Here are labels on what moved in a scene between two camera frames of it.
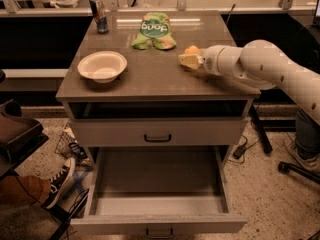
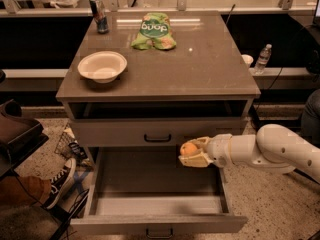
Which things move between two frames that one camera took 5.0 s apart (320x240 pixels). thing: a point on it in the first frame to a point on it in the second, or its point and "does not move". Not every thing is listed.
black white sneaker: x=59 y=182 does not move
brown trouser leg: x=22 y=190 does not move
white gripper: x=211 y=61 to x=218 y=149
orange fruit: x=192 y=49 to x=188 y=149
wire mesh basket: x=68 y=137 does not move
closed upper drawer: x=137 y=132 does not move
